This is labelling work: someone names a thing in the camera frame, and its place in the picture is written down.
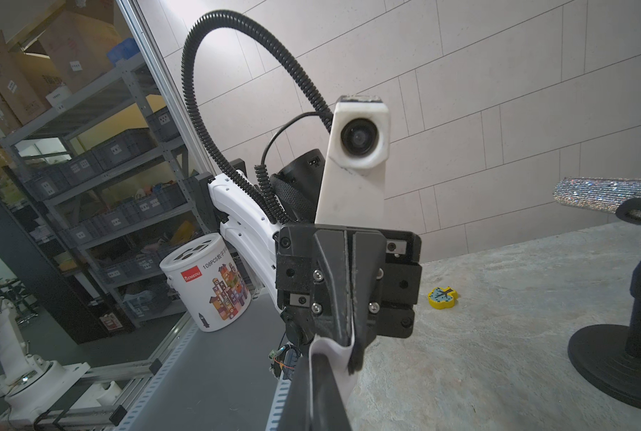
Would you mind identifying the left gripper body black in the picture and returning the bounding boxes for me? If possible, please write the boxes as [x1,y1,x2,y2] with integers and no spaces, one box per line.
[275,224,422,345]

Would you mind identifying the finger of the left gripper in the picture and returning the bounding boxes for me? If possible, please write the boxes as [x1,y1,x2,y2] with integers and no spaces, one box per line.
[347,230,386,375]
[311,229,352,345]

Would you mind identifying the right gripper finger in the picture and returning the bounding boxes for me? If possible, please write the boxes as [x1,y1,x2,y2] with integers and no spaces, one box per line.
[277,354,352,431]

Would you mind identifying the white sticker sheet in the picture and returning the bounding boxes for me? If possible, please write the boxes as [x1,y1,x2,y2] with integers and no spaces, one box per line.
[310,335,359,406]

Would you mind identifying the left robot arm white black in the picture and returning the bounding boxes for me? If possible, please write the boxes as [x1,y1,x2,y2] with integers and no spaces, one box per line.
[181,10,422,374]

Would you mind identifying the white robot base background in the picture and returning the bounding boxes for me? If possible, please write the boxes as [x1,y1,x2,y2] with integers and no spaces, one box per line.
[0,298,90,427]

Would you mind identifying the left circuit board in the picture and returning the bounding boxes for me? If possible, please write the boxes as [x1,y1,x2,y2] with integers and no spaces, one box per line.
[269,343,300,381]

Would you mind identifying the yellow round toy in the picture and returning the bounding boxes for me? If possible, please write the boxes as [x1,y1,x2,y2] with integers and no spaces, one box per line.
[427,287,459,310]

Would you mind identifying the white toy block bucket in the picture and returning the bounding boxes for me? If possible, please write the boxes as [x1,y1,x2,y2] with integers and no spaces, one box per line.
[160,233,252,332]

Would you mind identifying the metal storage shelf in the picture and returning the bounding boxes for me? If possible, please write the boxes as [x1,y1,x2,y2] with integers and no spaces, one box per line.
[0,55,207,327]

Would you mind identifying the glitter microphone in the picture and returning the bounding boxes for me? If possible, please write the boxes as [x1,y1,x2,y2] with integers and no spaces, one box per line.
[553,178,641,214]

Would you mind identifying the black microphone stand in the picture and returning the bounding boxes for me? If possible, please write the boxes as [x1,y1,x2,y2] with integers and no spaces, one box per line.
[567,198,641,409]

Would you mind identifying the cardboard box large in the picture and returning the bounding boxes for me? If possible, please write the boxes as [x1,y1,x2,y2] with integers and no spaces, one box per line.
[38,10,122,93]

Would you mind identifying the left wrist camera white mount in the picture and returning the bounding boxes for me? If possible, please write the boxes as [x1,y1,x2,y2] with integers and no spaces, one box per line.
[315,95,390,228]

